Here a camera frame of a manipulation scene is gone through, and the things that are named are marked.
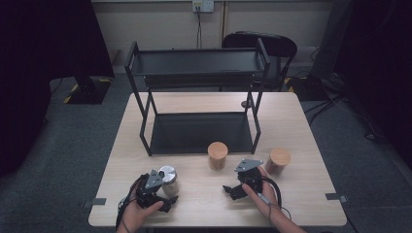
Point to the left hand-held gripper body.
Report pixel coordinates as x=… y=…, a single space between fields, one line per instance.
x=152 y=183

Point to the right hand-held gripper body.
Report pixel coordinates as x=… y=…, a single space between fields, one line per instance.
x=249 y=179

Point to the glass jar with silver lid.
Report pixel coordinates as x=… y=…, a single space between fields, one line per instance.
x=170 y=181

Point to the jar with wooden lid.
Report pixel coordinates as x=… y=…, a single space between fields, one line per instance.
x=278 y=160
x=217 y=155

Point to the black two-tier metal rack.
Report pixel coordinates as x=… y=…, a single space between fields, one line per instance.
x=197 y=132

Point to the person's right hand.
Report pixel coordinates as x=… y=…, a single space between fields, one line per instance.
x=267 y=197

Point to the person's left hand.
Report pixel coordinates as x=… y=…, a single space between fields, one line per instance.
x=136 y=213

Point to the small dark round knob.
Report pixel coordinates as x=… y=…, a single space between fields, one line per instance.
x=245 y=104

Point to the black floor box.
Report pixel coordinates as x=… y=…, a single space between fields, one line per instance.
x=307 y=87

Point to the black stand base yellow tape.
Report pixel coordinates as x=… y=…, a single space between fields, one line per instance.
x=87 y=92

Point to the black chair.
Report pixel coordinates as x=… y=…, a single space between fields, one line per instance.
x=280 y=45

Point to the dark grey panel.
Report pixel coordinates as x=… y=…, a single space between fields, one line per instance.
x=330 y=39

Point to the dark curtain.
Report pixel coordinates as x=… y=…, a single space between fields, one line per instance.
x=39 y=64
x=382 y=64

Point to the grey table edge bracket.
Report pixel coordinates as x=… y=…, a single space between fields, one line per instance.
x=336 y=197
x=95 y=202

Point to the white wall socket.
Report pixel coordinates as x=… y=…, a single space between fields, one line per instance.
x=203 y=5

